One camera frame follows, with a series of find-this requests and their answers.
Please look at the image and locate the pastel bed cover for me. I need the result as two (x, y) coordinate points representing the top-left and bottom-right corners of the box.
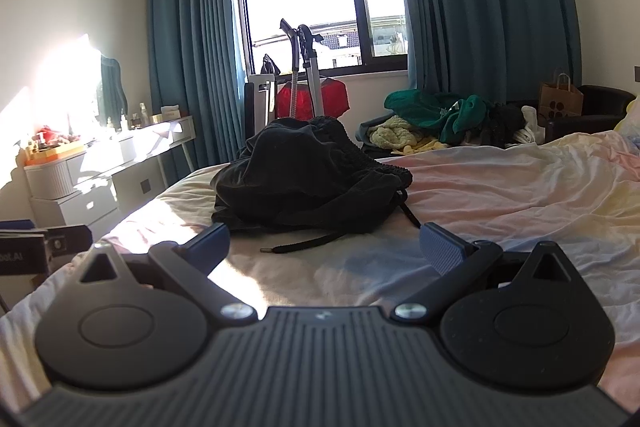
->
(0, 129), (640, 413)

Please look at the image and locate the orange box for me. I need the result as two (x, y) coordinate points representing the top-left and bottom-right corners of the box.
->
(25, 141), (86, 166)

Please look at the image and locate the red garment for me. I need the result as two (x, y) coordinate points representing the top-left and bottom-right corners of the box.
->
(276, 77), (351, 120)

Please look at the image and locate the pale yellow knit garment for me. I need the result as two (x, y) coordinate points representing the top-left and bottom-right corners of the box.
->
(367, 114), (448, 155)

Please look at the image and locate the green garment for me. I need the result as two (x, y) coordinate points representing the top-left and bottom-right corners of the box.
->
(384, 89), (488, 142)

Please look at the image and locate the white drawer chest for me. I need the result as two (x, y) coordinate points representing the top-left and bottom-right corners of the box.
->
(29, 187), (118, 240)

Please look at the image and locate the dark sofa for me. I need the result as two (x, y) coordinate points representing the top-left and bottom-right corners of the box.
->
(357, 85), (637, 155)

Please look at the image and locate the white cloth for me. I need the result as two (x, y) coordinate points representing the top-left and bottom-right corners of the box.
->
(512, 105), (546, 144)

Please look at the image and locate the pale pillow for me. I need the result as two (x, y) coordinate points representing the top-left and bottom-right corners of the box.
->
(617, 94), (640, 132)

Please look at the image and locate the brown paper bag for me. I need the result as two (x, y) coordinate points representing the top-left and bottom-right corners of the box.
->
(539, 73), (585, 118)

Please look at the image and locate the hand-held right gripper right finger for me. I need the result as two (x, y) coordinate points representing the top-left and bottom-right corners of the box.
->
(391, 222), (576, 323)

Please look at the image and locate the white dressing table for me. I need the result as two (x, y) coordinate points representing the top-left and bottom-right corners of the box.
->
(65, 114), (196, 208)

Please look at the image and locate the white board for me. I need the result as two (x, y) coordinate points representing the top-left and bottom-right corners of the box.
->
(247, 74), (281, 108)

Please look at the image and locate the wavy mirror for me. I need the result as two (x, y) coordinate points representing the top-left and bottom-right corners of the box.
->
(100, 54), (128, 120)

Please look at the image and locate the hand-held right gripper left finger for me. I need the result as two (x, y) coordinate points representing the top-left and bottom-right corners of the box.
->
(75, 222), (260, 329)

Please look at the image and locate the black cloth pile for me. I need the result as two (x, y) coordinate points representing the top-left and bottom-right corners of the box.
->
(470, 104), (526, 145)

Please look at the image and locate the white ribbed box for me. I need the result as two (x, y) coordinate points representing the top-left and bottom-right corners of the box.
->
(24, 152), (81, 198)

